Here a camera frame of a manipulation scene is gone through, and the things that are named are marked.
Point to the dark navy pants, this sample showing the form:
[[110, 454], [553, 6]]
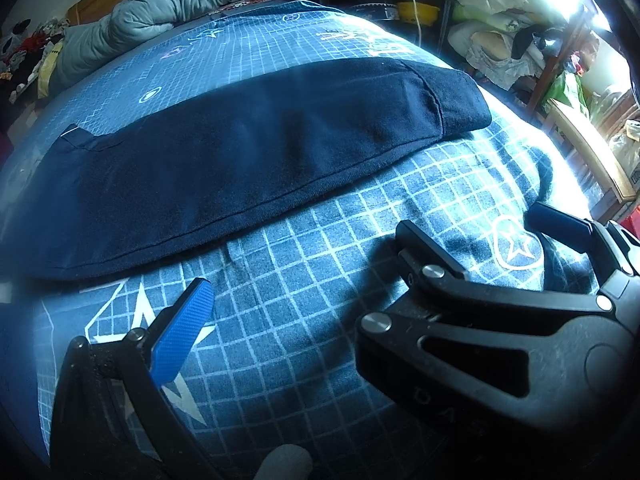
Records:
[[240, 160]]

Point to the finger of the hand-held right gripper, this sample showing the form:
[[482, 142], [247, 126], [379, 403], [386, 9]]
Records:
[[425, 252], [560, 225]]

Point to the wooden chair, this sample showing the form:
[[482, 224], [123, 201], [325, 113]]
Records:
[[585, 135]]

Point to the pile of stuffed toys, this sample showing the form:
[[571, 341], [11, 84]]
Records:
[[25, 55]]

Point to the green plastic bag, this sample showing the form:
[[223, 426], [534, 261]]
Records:
[[567, 90]]

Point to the blue grid printed bed sheet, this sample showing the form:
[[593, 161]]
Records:
[[310, 280]]

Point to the yellow plush toy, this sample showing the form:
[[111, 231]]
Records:
[[50, 67]]

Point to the yellow bowl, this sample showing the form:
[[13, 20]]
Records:
[[419, 11]]

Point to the grey quilted comforter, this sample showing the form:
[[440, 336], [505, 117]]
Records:
[[165, 5]]

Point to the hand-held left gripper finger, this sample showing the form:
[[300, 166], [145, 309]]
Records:
[[182, 330]]

